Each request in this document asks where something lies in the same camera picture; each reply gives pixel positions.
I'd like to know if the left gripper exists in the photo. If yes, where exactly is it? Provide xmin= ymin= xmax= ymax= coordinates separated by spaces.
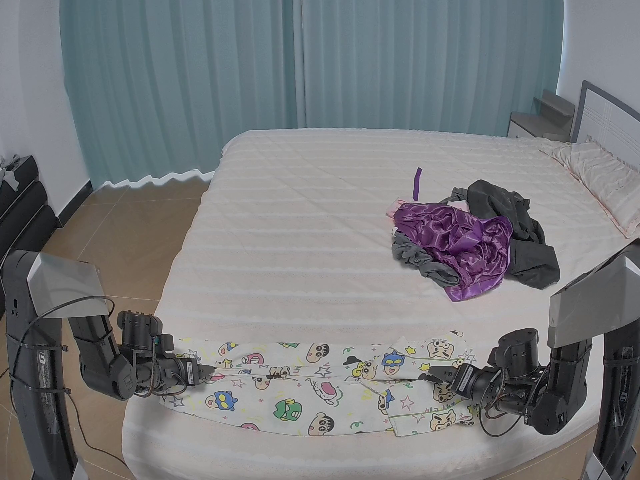
xmin=172 ymin=358 xmax=201 ymax=389

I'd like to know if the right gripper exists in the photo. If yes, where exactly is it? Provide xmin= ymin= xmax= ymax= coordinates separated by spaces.
xmin=452 ymin=363 xmax=488 ymax=401

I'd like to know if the white printed pyjama top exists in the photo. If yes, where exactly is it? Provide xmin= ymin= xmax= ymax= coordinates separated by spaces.
xmin=159 ymin=330 xmax=481 ymax=439

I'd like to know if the pile of clothes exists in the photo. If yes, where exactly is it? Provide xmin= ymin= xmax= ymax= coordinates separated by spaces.
xmin=0 ymin=155 xmax=23 ymax=191

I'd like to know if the dark grey garment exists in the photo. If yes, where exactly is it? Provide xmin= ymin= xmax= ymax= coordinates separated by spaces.
xmin=440 ymin=179 xmax=561 ymax=290

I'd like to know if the purple satin garment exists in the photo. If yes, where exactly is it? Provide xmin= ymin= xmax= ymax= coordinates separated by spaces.
xmin=392 ymin=167 xmax=513 ymax=303

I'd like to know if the pink garment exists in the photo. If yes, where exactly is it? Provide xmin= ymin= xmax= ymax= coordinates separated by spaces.
xmin=385 ymin=198 xmax=471 ymax=219

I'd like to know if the bed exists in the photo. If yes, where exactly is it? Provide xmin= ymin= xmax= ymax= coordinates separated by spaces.
xmin=122 ymin=79 xmax=640 ymax=480

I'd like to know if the black chest of drawers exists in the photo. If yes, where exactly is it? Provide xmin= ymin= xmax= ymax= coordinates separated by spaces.
xmin=0 ymin=155 xmax=58 ymax=264

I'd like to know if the pale pink pillow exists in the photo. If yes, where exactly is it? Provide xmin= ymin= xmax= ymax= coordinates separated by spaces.
xmin=540 ymin=138 xmax=640 ymax=239

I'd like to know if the white grey bedside table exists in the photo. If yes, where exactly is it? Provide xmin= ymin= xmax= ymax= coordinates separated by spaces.
xmin=507 ymin=89 xmax=576 ymax=141

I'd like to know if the blue-green curtain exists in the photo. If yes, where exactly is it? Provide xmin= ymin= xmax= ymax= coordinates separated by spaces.
xmin=300 ymin=0 xmax=566 ymax=139
xmin=60 ymin=0 xmax=306 ymax=189

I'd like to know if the black cable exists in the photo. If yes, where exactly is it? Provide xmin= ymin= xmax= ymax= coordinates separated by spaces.
xmin=477 ymin=402 xmax=527 ymax=439
xmin=65 ymin=393 xmax=128 ymax=469
xmin=20 ymin=295 xmax=116 ymax=349

